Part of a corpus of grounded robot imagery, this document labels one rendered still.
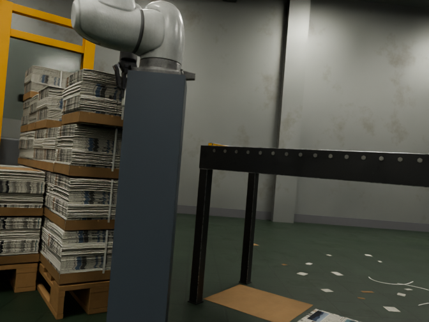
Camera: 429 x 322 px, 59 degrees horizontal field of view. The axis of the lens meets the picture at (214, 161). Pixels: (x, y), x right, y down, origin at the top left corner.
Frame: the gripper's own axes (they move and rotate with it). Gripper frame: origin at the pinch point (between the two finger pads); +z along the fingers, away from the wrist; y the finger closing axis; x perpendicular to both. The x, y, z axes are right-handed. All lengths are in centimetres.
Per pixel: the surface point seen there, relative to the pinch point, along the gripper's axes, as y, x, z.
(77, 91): 18.2, -7.5, -0.7
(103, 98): 8.1, -3.7, 0.9
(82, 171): 13.2, -7.5, 33.2
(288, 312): -84, 27, 96
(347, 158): -69, 65, 19
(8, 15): 31, -177, -78
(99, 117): 9.4, -3.4, 9.7
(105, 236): 0, -8, 62
